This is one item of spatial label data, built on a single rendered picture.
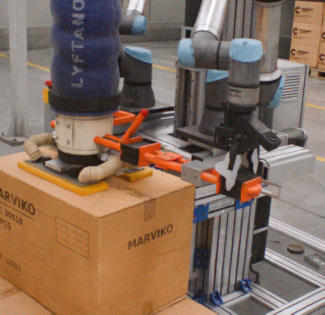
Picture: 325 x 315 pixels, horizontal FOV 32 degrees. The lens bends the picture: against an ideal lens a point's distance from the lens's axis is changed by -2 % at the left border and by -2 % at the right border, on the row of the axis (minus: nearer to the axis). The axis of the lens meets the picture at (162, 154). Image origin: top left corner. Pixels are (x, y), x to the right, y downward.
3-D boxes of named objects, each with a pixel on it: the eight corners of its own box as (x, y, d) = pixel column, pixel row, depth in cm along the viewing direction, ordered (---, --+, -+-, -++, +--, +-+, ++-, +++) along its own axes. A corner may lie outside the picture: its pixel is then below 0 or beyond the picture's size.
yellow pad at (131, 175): (62, 155, 201) (62, 142, 199) (84, 150, 208) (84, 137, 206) (131, 182, 179) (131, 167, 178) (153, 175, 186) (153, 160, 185)
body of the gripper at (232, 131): (231, 143, 149) (234, 98, 146) (258, 151, 144) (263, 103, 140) (212, 149, 144) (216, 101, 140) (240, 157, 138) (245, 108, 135)
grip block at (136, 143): (117, 160, 167) (118, 141, 165) (141, 154, 174) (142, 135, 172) (138, 168, 162) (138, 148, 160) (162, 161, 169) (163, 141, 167)
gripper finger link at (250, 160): (242, 170, 153) (237, 141, 148) (261, 176, 149) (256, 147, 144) (235, 176, 151) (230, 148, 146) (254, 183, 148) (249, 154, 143)
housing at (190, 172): (179, 180, 154) (179, 164, 152) (195, 174, 159) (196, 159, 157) (199, 187, 149) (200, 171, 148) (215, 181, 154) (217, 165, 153)
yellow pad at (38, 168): (16, 167, 187) (16, 152, 186) (41, 160, 194) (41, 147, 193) (82, 197, 166) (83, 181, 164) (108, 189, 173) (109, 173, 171)
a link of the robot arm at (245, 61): (265, 39, 138) (262, 42, 130) (261, 84, 142) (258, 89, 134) (233, 36, 140) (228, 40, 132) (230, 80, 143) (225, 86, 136)
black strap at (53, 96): (33, 101, 179) (33, 89, 178) (90, 92, 196) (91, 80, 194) (79, 115, 165) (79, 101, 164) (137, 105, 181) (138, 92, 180)
